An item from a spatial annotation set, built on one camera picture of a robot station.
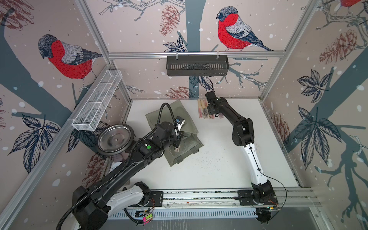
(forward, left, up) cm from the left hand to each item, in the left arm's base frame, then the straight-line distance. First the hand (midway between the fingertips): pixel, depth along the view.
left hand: (182, 128), depth 75 cm
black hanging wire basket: (+52, -10, +6) cm, 53 cm away
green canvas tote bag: (+3, -5, -21) cm, 22 cm away
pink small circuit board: (-38, +16, -19) cm, 45 cm away
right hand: (+31, -24, -19) cm, 44 cm away
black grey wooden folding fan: (+29, -16, -22) cm, 40 cm away
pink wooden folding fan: (+34, -13, -22) cm, 43 cm away
